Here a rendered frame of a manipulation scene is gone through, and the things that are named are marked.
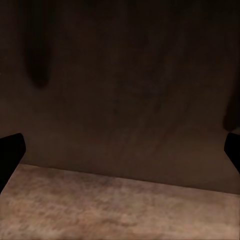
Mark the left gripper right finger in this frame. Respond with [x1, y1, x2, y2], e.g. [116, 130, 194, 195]
[224, 133, 240, 173]

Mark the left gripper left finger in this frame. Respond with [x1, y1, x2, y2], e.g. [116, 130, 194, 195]
[0, 133, 27, 194]

